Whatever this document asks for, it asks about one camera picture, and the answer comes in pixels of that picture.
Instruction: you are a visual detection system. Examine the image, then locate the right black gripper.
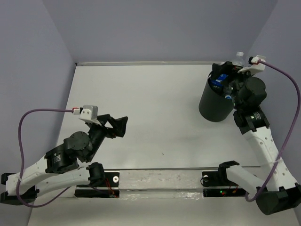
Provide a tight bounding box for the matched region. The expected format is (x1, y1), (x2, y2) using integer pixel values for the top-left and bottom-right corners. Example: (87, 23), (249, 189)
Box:
(210, 61), (256, 110)

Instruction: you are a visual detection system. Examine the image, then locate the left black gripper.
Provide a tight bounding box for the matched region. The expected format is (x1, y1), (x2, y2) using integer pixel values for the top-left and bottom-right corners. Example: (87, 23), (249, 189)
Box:
(87, 113), (130, 162)

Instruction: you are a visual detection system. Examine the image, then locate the blue label bottle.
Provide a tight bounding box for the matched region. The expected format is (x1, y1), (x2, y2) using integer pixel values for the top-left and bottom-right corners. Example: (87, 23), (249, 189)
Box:
(209, 74), (232, 99)

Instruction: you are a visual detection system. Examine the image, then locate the green white label bottle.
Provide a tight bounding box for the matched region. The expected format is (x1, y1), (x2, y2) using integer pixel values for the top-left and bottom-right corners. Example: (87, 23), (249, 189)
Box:
(232, 51), (245, 67)

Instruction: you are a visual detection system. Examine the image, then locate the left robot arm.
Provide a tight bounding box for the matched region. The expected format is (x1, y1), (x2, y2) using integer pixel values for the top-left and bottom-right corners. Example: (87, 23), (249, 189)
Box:
(0, 114), (128, 205)

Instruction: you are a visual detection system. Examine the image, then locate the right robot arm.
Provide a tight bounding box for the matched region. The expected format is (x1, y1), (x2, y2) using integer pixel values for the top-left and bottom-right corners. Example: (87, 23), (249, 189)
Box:
(211, 57), (301, 215)

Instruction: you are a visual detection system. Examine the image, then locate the black cylindrical bin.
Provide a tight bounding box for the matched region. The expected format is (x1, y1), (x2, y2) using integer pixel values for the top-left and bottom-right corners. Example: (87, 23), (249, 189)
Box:
(198, 73), (234, 122)

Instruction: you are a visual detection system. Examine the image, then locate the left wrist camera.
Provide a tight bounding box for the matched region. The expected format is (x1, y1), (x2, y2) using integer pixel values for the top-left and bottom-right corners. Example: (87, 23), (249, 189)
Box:
(79, 105), (98, 122)

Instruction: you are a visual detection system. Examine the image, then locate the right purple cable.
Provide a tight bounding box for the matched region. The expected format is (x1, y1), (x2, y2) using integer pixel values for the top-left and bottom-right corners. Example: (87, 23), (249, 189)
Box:
(245, 60), (301, 202)

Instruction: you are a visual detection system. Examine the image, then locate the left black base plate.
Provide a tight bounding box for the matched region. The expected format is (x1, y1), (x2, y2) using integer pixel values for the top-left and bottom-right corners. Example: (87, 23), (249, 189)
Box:
(74, 170), (120, 198)

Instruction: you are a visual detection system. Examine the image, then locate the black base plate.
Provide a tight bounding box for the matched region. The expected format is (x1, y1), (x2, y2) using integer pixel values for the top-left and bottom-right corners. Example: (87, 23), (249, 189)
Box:
(200, 171), (246, 198)
(74, 170), (120, 198)

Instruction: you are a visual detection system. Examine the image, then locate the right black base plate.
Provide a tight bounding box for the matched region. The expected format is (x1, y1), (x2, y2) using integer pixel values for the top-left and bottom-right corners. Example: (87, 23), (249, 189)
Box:
(200, 171), (246, 198)

